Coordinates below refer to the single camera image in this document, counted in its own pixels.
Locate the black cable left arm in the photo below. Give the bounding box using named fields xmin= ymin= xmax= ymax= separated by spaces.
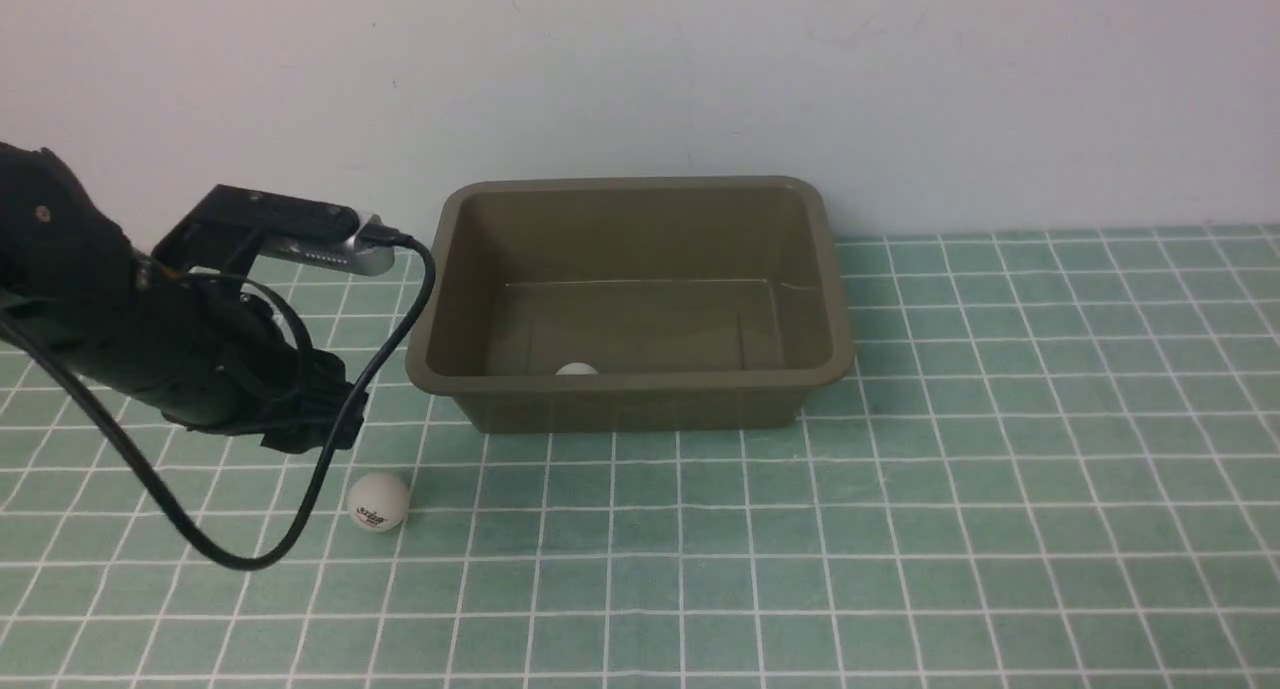
xmin=0 ymin=224 xmax=439 ymax=572

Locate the green checkered tablecloth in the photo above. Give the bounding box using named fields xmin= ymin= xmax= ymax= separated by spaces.
xmin=1 ymin=225 xmax=1279 ymax=688

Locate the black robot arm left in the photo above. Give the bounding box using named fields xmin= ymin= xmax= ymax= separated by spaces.
xmin=1 ymin=145 xmax=369 ymax=455

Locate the plain white ping-pong ball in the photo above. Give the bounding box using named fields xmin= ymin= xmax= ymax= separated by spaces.
xmin=556 ymin=362 xmax=599 ymax=377

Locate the white ping-pong ball with logo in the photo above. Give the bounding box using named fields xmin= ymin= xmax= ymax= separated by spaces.
xmin=346 ymin=473 xmax=411 ymax=533

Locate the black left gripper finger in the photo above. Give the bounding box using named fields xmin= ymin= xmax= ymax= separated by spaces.
xmin=255 ymin=350 xmax=369 ymax=455

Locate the olive green plastic bin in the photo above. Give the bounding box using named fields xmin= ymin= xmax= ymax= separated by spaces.
xmin=404 ymin=177 xmax=855 ymax=434

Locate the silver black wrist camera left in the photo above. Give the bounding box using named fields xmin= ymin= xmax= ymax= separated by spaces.
xmin=152 ymin=186 xmax=398 ymax=277

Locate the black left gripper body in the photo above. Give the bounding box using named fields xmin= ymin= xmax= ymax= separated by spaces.
xmin=90 ymin=255 xmax=316 ymax=435

